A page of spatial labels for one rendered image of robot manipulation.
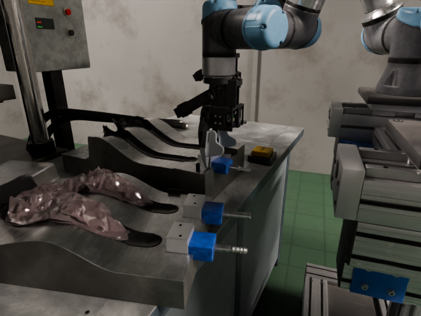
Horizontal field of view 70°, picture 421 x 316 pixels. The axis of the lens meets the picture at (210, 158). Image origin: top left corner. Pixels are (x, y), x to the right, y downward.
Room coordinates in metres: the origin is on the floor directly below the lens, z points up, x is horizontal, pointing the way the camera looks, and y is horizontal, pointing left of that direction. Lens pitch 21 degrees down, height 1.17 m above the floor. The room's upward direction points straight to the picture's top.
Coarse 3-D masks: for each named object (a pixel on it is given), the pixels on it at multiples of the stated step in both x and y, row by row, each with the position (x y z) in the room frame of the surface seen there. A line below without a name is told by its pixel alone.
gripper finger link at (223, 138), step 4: (216, 132) 0.72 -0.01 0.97; (220, 132) 0.73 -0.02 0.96; (224, 132) 0.73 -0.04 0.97; (220, 136) 0.73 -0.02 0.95; (224, 136) 0.73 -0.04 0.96; (228, 136) 0.72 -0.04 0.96; (220, 140) 0.73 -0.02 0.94; (224, 140) 0.73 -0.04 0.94; (228, 140) 0.73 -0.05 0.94; (232, 140) 0.72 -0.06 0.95; (224, 144) 0.73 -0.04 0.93; (228, 144) 0.73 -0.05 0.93; (232, 144) 0.72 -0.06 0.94; (220, 156) 0.74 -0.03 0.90
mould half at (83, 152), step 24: (96, 144) 0.79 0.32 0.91; (120, 144) 0.78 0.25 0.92; (168, 144) 0.87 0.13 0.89; (240, 144) 0.86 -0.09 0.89; (72, 168) 0.85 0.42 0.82; (120, 168) 0.76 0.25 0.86; (144, 168) 0.72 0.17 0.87; (168, 168) 0.69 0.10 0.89; (192, 168) 0.68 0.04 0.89; (192, 192) 0.65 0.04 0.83; (216, 192) 0.69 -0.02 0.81
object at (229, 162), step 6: (198, 156) 0.70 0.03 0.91; (216, 156) 0.71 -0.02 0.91; (198, 162) 0.70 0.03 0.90; (210, 162) 0.68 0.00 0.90; (216, 162) 0.68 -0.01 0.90; (222, 162) 0.68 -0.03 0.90; (228, 162) 0.68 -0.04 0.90; (216, 168) 0.68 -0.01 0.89; (222, 168) 0.67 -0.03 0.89; (228, 168) 0.68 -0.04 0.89; (234, 168) 0.67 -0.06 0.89; (240, 168) 0.67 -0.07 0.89; (246, 168) 0.66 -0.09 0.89
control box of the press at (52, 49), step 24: (24, 0) 1.24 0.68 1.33; (48, 0) 1.33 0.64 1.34; (72, 0) 1.43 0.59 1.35; (0, 24) 1.26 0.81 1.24; (48, 24) 1.31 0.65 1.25; (72, 24) 1.41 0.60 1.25; (48, 48) 1.29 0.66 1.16; (72, 48) 1.39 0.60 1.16; (48, 72) 1.34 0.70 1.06; (48, 96) 1.35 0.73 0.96; (72, 144) 1.38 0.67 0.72
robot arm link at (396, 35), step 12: (408, 12) 0.87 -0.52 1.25; (420, 12) 0.85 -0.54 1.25; (396, 24) 0.91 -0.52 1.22; (408, 24) 0.86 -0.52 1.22; (384, 36) 0.95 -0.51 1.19; (396, 36) 0.90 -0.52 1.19; (408, 36) 0.86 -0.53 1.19; (420, 36) 0.85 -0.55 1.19; (384, 48) 0.97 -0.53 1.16; (396, 48) 0.89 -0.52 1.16; (408, 48) 0.86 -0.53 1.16; (420, 48) 0.84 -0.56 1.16
